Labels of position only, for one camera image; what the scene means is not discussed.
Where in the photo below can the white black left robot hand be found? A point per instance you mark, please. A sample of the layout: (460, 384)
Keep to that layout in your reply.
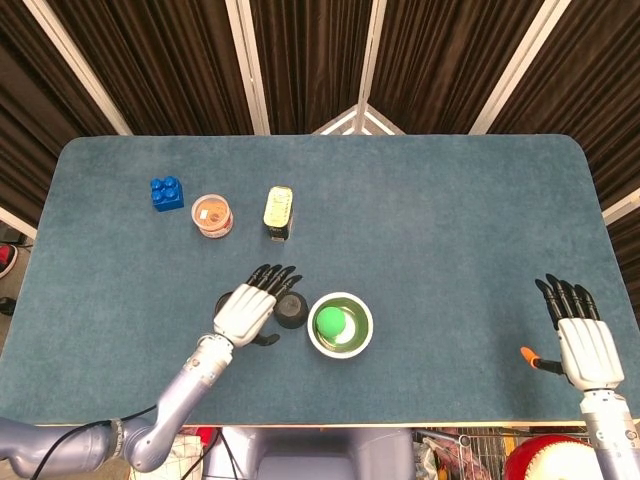
(242, 312)

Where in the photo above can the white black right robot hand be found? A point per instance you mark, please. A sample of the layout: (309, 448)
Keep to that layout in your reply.
(590, 350)

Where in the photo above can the black round cup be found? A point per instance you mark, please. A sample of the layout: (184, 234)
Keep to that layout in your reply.
(291, 312)

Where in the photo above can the lilac left robot arm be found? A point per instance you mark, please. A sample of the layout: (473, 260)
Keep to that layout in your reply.
(185, 395)

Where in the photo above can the lilac right robot arm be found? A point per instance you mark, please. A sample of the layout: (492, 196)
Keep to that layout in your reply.
(612, 435)

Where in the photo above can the orange fruit cup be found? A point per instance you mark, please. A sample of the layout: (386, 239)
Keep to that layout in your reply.
(212, 215)

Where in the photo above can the green ball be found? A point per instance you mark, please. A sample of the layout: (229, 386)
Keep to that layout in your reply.
(330, 324)

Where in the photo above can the black gold luncheon meat can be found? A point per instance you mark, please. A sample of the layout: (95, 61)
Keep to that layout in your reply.
(278, 212)

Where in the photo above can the white bowl with green ball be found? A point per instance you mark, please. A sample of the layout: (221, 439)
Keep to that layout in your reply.
(362, 325)

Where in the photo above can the blue toy building block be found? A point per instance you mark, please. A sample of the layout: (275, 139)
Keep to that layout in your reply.
(167, 197)

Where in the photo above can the white checkered bag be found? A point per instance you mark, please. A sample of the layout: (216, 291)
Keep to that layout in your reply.
(187, 457)

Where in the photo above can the lilac robot torso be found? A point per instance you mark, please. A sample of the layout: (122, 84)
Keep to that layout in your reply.
(310, 455)

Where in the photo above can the blue felt table cover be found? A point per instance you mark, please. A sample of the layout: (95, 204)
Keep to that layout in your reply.
(425, 225)

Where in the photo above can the white triangular screen foot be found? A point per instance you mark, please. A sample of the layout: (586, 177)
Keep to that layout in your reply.
(340, 122)

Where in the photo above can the small black floor object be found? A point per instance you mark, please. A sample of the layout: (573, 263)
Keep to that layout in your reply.
(6, 306)

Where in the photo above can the red shoe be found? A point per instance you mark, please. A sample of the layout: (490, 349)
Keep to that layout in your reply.
(7, 260)

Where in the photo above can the dark brown pleated curtain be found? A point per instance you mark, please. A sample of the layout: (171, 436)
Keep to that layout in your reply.
(175, 60)

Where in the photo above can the white screen frame bar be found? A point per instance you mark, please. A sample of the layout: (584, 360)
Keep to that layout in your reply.
(622, 205)
(17, 221)

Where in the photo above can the white screen frame post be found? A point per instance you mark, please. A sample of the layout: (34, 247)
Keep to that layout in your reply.
(77, 60)
(372, 50)
(512, 65)
(250, 65)

